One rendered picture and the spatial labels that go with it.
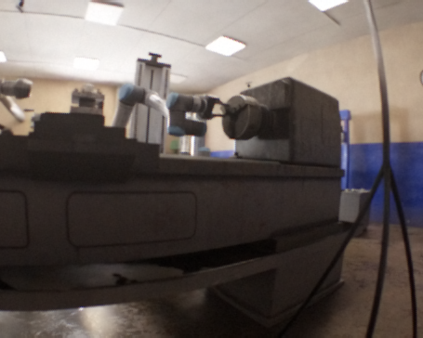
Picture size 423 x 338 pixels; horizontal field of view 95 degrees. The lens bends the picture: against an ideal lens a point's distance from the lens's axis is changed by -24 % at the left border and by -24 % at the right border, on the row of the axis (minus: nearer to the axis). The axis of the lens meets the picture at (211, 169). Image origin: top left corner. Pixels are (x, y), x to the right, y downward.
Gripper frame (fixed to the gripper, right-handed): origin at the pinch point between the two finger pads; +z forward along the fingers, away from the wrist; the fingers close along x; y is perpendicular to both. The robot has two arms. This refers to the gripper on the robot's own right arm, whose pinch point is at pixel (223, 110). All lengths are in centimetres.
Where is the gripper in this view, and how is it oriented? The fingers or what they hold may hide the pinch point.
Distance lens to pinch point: 144.8
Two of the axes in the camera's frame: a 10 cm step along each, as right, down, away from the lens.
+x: 3.3, -8.3, -4.5
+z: 8.4, 0.3, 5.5
